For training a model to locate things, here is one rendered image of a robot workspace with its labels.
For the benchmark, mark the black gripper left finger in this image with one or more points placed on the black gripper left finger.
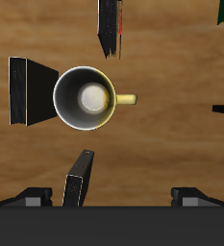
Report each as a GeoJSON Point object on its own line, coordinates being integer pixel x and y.
{"type": "Point", "coordinates": [36, 196]}

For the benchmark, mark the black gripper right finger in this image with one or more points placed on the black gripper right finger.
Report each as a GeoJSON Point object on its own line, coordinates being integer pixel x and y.
{"type": "Point", "coordinates": [188, 196]}

